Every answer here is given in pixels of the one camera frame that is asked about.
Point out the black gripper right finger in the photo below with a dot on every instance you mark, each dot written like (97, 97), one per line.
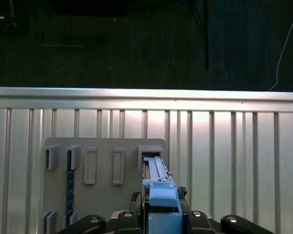
(197, 223)

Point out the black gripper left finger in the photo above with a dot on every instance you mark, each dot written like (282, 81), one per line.
(128, 223)

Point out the hard disk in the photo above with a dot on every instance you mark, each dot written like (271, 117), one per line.
(161, 195)

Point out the grey parts rack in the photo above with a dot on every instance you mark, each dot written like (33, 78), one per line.
(105, 195)

